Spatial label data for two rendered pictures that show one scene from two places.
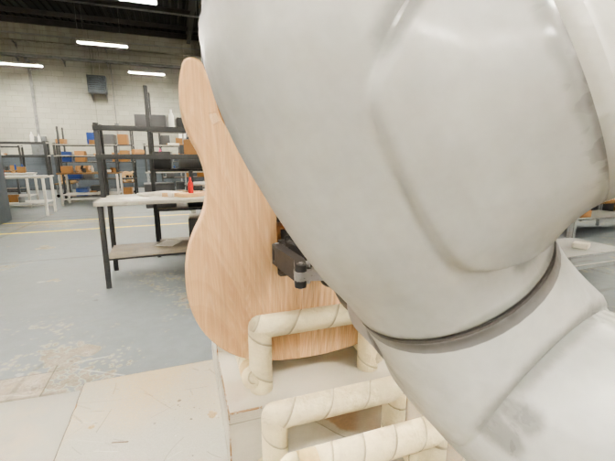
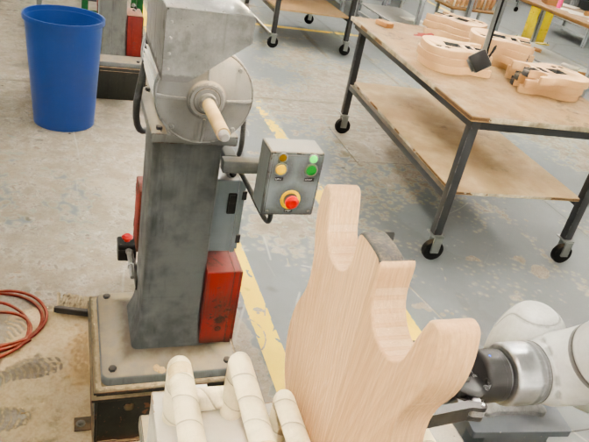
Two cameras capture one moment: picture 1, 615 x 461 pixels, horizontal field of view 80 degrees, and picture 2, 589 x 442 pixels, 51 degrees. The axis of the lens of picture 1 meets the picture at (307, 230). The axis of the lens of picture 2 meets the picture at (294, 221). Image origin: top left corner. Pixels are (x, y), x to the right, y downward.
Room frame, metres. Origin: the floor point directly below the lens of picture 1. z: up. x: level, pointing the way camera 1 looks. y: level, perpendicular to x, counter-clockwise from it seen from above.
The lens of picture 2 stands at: (0.67, 0.60, 1.79)
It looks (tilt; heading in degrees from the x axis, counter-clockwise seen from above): 29 degrees down; 267
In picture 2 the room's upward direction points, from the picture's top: 12 degrees clockwise
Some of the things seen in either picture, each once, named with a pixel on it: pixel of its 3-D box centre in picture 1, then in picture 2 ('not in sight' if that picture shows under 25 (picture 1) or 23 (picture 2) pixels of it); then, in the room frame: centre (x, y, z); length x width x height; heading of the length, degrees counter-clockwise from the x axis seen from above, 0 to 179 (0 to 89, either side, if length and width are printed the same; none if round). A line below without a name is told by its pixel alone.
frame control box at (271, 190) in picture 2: not in sight; (271, 174); (0.67, -1.08, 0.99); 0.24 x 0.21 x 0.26; 110
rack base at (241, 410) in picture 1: (307, 388); not in sight; (0.53, 0.00, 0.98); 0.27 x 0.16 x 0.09; 110
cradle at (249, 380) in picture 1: (248, 361); not in sight; (0.50, 0.09, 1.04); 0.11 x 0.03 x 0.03; 20
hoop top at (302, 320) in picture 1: (317, 318); not in sight; (0.49, -0.01, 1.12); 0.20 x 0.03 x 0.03; 109
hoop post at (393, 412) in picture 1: (393, 418); not in sight; (0.44, -0.12, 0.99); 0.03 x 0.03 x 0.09
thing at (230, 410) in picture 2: not in sight; (235, 388); (0.67, -0.04, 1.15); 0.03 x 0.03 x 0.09
